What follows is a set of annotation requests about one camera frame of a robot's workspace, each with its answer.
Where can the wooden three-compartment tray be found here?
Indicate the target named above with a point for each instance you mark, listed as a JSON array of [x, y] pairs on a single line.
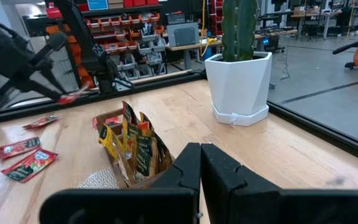
[[103, 117]]

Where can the blue sign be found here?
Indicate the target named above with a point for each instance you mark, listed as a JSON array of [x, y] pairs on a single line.
[[97, 4]]

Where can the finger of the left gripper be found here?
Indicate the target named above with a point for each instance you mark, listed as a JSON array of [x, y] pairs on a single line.
[[54, 81], [40, 90]]

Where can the red storage bin shelf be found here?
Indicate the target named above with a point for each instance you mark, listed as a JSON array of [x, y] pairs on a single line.
[[216, 15]]

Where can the green cactus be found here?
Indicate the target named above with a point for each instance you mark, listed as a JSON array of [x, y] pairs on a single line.
[[239, 28]]

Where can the grey equipment box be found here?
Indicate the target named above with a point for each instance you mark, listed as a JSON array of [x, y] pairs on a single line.
[[183, 34]]

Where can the wooden workbench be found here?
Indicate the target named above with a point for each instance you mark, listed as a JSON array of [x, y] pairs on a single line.
[[315, 14], [191, 46]]

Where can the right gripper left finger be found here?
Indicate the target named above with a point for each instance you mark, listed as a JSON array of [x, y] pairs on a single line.
[[182, 183]]

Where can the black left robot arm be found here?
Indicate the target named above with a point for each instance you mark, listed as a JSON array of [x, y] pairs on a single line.
[[99, 68]]

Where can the red box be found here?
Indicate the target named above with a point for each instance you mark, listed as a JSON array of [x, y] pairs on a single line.
[[53, 12]]

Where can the round woven placemat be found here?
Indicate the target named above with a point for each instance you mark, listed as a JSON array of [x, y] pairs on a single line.
[[99, 180]]

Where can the white hexagonal plant pot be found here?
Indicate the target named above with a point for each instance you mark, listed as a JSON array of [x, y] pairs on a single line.
[[239, 87]]

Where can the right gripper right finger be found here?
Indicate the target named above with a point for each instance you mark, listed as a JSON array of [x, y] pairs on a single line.
[[228, 186]]

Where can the orange drawer cabinet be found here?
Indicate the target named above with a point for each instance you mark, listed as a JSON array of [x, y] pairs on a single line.
[[82, 73]]

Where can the orange grey parts bin rack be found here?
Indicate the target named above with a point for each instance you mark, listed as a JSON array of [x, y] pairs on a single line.
[[126, 31]]

